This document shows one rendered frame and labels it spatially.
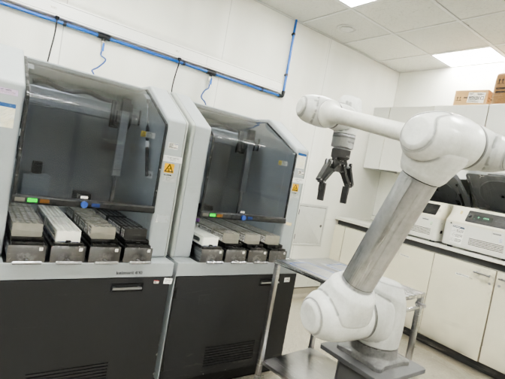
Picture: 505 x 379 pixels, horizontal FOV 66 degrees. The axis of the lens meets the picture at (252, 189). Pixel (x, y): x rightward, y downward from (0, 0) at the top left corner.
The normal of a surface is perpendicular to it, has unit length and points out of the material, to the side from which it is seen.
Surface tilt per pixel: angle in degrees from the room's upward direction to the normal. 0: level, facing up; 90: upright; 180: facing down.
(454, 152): 123
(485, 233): 90
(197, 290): 90
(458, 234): 90
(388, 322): 88
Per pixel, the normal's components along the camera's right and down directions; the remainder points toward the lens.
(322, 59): 0.58, 0.15
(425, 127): -0.85, -0.21
